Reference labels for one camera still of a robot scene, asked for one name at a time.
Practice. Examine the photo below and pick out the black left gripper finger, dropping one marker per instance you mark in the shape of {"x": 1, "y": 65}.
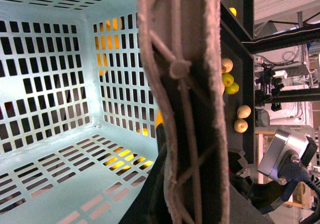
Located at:
{"x": 149, "y": 207}

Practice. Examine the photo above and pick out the light blue plastic basket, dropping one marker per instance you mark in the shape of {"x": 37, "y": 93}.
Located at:
{"x": 77, "y": 116}

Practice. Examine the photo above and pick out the brown basket handle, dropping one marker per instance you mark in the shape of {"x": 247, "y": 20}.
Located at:
{"x": 180, "y": 44}

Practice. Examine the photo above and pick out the yellow pear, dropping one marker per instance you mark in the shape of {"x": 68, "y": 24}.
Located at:
{"x": 243, "y": 112}
{"x": 240, "y": 125}

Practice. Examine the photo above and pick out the green apple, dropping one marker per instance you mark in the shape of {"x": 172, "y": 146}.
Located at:
{"x": 232, "y": 89}
{"x": 227, "y": 79}

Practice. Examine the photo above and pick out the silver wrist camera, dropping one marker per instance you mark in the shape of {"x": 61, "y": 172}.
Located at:
{"x": 288, "y": 156}

